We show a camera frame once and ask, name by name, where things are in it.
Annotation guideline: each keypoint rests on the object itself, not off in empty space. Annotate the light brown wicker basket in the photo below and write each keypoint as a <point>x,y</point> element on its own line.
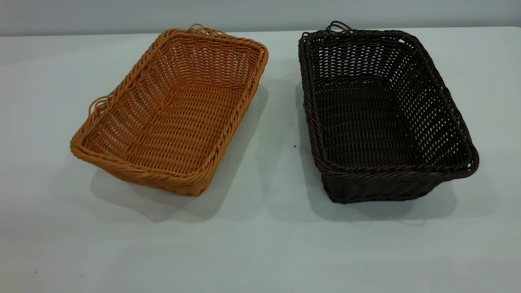
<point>175,122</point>

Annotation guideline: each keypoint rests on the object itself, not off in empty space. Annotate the dark brown wicker basket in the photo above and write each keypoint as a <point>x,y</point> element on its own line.
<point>366,122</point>

